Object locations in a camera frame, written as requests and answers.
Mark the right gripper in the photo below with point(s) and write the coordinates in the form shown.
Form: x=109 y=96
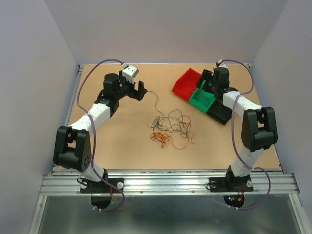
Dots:
x=206 y=75

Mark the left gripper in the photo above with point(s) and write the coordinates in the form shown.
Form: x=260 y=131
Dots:
x=134 y=94

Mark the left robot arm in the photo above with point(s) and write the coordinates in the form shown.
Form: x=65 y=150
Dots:
x=73 y=145

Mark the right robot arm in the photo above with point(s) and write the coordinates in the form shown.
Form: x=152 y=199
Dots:
x=259 y=130

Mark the green plastic bin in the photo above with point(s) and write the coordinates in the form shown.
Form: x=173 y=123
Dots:
x=201 y=99

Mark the red plastic bin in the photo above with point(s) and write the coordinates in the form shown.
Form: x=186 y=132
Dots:
x=186 y=84

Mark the black plastic bin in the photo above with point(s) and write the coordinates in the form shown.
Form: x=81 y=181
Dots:
x=219 y=112

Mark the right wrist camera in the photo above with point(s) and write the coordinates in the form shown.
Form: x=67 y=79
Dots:
x=221 y=64

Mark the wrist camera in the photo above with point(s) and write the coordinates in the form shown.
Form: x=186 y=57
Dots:
x=129 y=72
x=221 y=64

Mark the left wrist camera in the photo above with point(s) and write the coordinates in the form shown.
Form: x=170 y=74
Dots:
x=129 y=72

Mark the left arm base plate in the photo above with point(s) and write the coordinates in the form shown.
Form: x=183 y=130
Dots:
x=91 y=187

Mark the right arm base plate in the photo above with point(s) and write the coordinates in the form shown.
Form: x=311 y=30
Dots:
x=225 y=185

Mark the aluminium rail frame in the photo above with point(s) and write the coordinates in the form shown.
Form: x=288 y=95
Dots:
x=166 y=188

